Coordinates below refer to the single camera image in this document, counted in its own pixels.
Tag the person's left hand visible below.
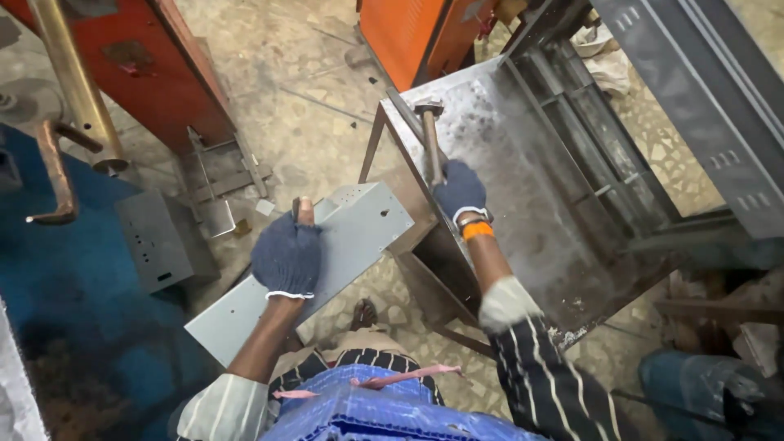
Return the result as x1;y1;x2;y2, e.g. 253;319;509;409
250;196;323;301

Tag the person's right hand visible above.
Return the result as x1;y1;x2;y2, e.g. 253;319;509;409
432;160;491;224

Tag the hammer with wooden handle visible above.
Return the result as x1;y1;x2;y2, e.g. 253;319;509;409
414;100;447;187

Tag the grey sheet metal panel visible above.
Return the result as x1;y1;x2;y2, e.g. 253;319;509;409
184;181;416;368

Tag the steel work table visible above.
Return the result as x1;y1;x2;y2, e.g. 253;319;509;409
358;56;687;359

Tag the orange machine cabinet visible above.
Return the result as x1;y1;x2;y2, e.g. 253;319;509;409
357;0;500;93

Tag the person's sandalled foot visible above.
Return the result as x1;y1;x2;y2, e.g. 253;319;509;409
350;298;379;332

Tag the white crumpled cloth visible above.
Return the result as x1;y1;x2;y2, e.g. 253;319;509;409
570;21;632;96

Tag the pink apron tie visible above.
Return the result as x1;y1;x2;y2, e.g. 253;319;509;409
272;364;464;400

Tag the welder foot pedal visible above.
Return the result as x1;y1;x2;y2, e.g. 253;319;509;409
178;125;273;240

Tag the blue striped apron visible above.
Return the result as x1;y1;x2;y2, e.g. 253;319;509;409
258;364;549;441

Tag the grey perforated metal box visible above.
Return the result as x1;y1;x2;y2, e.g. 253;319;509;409
114;190;221;295

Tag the red spot welding machine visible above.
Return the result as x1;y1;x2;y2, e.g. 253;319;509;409
0;0;238;157

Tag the blue machine base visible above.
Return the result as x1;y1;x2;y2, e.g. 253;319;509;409
0;122;221;441

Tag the grey metal frame rack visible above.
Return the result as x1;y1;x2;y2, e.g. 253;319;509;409
502;0;745;252

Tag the grey slotted cable tray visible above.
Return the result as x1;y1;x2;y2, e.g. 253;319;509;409
591;0;784;240

